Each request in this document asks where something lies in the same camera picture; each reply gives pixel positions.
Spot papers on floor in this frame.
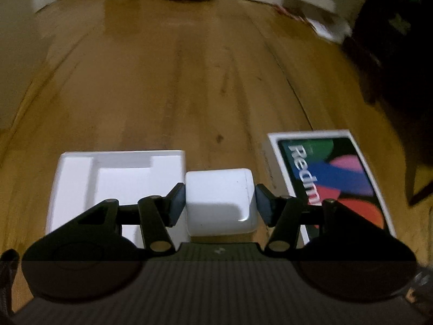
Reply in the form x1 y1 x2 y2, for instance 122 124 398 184
273 4 352 45

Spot dark wooden chair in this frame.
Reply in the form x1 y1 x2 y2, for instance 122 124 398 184
343 0 432 206

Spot large white charger cube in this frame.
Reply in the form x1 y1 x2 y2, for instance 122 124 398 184
186 168 258 237

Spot white box tray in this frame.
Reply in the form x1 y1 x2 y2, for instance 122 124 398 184
45 150 186 234

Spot Redmi Pad SE box lid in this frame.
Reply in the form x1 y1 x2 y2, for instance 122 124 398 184
264 130 396 236

